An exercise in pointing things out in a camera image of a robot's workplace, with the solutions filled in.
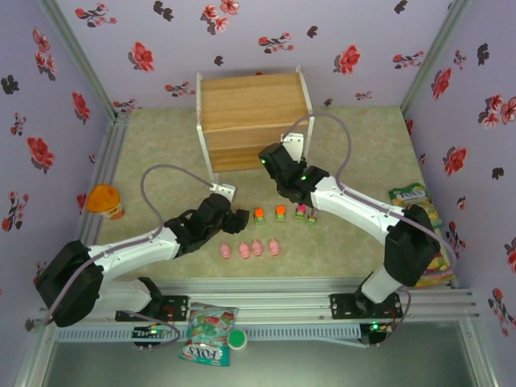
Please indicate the wooden shelf with white frame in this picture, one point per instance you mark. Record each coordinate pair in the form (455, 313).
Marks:
(250, 105)

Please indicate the green round lid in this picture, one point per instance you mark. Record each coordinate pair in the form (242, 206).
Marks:
(237, 339)

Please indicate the red Fox's candy bag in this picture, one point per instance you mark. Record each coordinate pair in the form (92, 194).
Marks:
(441, 268)

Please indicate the pink toy pig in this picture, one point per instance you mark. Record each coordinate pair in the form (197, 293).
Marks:
(244, 250)
(258, 248)
(274, 247)
(225, 250)

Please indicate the aluminium corner post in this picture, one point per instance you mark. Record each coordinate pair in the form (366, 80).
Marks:
(434, 52)
(77, 52)

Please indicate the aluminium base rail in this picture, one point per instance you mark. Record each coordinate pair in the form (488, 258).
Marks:
(262, 298)

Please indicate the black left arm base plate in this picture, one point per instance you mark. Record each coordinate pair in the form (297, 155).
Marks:
(177, 308)

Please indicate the orange lidded plastic jar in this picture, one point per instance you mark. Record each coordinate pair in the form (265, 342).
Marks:
(104, 199)

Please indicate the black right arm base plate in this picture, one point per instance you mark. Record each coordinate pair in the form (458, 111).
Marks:
(342, 306)

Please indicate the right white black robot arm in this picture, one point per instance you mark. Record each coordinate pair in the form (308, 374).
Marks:
(354, 209)

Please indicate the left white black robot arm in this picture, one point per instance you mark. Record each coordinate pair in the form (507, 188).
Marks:
(133, 254)

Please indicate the yellow green Fox's candy bag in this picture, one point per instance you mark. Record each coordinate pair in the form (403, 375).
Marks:
(409, 195)

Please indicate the aluminium side rail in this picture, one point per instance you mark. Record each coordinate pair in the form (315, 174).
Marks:
(106, 161)

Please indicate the orange top toy truck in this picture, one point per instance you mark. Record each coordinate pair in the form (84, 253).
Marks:
(259, 216)
(280, 213)

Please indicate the teal Fox's candy bag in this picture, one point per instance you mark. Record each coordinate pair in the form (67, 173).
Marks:
(209, 322)

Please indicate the grey top toy truck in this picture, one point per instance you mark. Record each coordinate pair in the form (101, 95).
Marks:
(313, 216)

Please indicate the pink top toy truck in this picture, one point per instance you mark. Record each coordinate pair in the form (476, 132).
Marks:
(300, 213)

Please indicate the green marbled table mat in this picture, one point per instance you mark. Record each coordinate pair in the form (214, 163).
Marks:
(141, 141)

